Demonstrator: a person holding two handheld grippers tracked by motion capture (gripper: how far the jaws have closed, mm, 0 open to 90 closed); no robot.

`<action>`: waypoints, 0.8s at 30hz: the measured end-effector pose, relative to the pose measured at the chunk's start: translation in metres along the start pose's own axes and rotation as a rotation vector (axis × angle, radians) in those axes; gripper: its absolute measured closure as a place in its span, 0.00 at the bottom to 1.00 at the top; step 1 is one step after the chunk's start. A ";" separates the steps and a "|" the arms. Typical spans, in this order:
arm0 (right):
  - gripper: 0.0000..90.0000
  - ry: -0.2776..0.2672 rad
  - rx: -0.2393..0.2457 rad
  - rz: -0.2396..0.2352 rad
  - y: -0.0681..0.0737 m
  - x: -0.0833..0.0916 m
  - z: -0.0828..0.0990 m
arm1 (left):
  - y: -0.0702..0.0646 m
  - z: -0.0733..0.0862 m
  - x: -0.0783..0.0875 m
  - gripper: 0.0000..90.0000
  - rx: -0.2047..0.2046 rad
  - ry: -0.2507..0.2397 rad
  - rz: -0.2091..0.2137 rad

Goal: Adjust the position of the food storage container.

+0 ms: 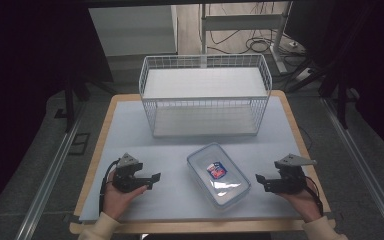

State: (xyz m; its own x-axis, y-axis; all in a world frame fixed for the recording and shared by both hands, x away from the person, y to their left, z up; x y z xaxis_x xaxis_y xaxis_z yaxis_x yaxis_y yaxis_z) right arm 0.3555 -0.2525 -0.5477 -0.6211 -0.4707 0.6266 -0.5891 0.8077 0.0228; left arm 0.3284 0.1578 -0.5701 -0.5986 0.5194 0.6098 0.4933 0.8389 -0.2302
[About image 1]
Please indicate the white metal desk frame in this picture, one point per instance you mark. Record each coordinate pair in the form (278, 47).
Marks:
(243, 21)

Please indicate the clear lidded plastic container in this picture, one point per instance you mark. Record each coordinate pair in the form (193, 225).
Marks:
(218, 175)

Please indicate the person's right hand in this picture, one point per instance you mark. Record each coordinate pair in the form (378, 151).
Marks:
(305, 203)

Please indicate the aluminium floor rail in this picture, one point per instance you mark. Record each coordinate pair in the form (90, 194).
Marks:
(48, 180)
(363, 160)

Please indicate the black rectangular floor frame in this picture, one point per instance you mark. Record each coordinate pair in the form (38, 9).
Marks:
(79, 144)

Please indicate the person's left hand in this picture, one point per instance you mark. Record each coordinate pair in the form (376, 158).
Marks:
(115, 201)

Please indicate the pale grey table mat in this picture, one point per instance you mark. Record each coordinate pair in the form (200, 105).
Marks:
(176, 196)

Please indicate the white cabinet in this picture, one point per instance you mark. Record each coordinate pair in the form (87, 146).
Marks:
(131, 30)

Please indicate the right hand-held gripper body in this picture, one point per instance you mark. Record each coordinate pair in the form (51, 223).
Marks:
(291, 178)

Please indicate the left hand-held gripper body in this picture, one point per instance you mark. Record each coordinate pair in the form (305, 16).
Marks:
(126, 176)

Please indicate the white power strip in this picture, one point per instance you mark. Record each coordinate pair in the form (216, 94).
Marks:
(304, 75)

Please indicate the black metal stand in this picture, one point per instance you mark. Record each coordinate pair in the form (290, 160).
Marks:
(338, 96)
(69, 100)

